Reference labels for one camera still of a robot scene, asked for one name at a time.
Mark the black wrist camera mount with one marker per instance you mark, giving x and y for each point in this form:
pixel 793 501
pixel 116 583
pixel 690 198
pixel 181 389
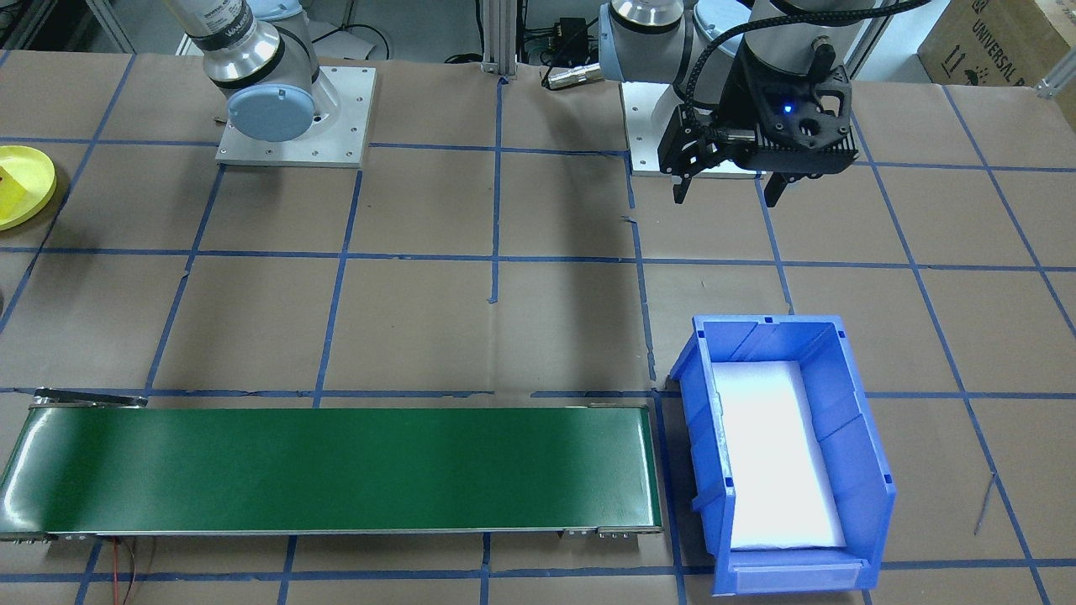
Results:
pixel 803 126

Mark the white foam pad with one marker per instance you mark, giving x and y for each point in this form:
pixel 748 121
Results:
pixel 773 454

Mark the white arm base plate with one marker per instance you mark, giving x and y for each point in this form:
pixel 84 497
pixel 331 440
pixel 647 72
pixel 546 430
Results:
pixel 643 143
pixel 345 147

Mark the yellow foam block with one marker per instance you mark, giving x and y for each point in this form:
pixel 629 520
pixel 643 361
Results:
pixel 10 192

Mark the yellow round plate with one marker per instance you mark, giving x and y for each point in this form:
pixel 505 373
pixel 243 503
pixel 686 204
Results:
pixel 34 189

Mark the black power brick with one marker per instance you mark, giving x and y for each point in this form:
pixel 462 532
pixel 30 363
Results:
pixel 570 34

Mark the aluminium frame bar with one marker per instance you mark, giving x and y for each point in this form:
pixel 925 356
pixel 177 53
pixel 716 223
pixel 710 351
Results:
pixel 1057 84

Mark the blue plastic storage bin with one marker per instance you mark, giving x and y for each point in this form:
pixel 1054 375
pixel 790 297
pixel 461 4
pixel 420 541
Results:
pixel 857 470

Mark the brown cardboard box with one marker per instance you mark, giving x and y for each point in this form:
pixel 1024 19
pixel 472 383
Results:
pixel 1000 38

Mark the green conveyor belt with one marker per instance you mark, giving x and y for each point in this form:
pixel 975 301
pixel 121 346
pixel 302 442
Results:
pixel 252 470

